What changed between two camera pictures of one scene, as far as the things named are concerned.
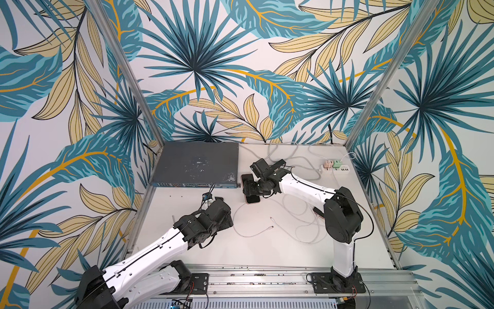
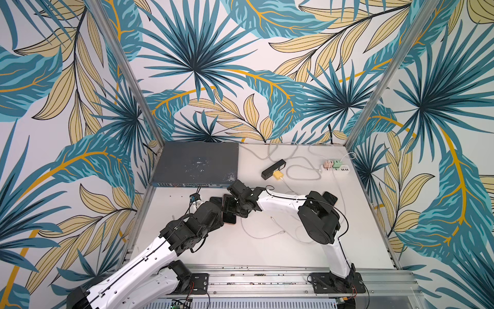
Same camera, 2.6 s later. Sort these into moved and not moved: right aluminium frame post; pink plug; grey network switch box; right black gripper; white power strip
Moved: right black gripper
Not moved: pink plug; right aluminium frame post; white power strip; grey network switch box
